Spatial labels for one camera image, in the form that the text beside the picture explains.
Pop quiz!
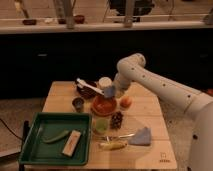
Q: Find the dark bowl on shelf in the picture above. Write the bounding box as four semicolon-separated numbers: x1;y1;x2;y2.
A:
22;19;37;25

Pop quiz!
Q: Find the blue sponge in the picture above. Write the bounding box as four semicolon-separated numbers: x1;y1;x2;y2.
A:
103;86;116;98

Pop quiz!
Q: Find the dark brown bowl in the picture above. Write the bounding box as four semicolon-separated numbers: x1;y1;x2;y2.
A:
76;80;97;99

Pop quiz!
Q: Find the light green cup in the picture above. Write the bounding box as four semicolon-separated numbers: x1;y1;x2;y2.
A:
95;118;108;134

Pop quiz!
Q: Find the orange peach fruit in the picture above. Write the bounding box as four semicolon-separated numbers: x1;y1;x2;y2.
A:
120;96;132;109

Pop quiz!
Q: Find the white cup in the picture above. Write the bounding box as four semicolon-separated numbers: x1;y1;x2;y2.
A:
98;77;112;89

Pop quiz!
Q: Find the red bowl on shelf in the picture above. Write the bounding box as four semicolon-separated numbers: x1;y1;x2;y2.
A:
74;15;85;24

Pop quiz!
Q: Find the yellow corn cob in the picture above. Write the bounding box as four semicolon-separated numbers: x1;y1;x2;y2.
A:
99;141;127;150

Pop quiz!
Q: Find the green cucumber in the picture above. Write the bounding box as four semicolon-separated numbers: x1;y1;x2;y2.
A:
43;130;70;144

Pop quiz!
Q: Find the wooden block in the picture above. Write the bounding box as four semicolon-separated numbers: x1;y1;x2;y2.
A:
62;130;81;157

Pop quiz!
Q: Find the blue cloth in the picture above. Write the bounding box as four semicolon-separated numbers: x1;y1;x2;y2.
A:
128;127;151;146

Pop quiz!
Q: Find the small dark cup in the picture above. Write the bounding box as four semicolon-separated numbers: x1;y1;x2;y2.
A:
72;97;84;112

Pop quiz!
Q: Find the green plastic tray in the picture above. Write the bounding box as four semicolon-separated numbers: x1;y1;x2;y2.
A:
19;113;92;166

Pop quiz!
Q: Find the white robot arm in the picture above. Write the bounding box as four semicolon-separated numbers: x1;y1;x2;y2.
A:
114;53;213;171

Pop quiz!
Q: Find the dark grape bunch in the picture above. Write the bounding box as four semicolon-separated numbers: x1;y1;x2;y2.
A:
110;112;123;129

